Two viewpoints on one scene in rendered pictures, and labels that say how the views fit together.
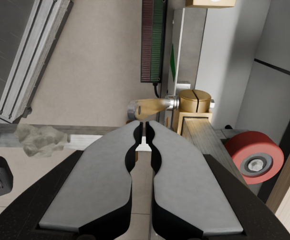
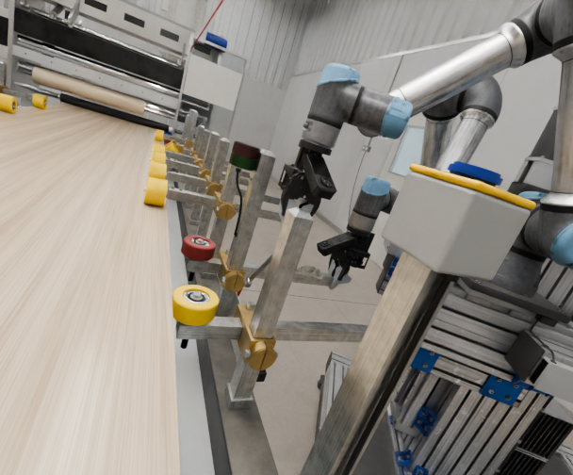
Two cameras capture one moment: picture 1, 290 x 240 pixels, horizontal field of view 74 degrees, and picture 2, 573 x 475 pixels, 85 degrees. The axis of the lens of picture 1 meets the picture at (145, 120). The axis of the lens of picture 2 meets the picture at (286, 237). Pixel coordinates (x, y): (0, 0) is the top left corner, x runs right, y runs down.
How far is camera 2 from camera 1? 0.63 m
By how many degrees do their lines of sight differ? 49
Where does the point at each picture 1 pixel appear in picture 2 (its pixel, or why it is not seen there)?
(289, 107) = not seen: hidden behind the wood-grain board
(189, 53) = (217, 342)
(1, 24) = (368, 452)
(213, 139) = (237, 248)
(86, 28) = not seen: outside the picture
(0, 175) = (322, 247)
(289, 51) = not seen: hidden behind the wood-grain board
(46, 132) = (308, 272)
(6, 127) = (327, 282)
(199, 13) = (218, 365)
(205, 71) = (180, 352)
